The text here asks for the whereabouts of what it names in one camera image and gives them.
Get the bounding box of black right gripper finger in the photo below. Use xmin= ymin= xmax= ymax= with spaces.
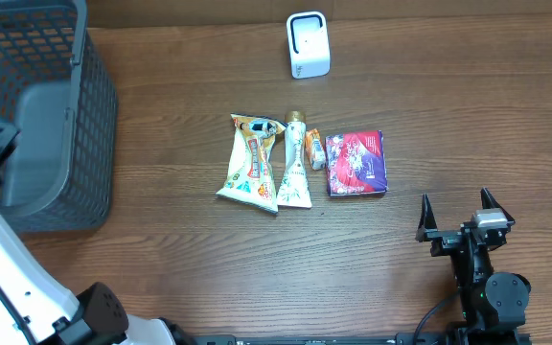
xmin=415 ymin=194 xmax=438 ymax=242
xmin=480 ymin=187 xmax=516 ymax=225

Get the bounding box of red purple tissue pack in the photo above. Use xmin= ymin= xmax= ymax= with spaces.
xmin=325 ymin=130 xmax=388 ymax=196

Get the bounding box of small orange candy pack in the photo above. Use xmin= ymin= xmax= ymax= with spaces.
xmin=305 ymin=128 xmax=327 ymax=171

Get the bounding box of white cream tube gold cap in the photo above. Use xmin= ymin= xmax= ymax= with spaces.
xmin=277 ymin=110 xmax=312 ymax=209

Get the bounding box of cream snack bag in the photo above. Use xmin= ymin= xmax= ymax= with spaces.
xmin=216 ymin=113 xmax=287 ymax=214

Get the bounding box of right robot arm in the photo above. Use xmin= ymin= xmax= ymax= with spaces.
xmin=410 ymin=188 xmax=531 ymax=344

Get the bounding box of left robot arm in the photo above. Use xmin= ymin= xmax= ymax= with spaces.
xmin=0 ymin=120 xmax=194 ymax=345

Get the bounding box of grey plastic shopping basket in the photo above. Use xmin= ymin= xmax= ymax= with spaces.
xmin=0 ymin=1 xmax=118 ymax=233

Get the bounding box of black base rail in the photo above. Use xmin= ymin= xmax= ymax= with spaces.
xmin=194 ymin=333 xmax=534 ymax=345

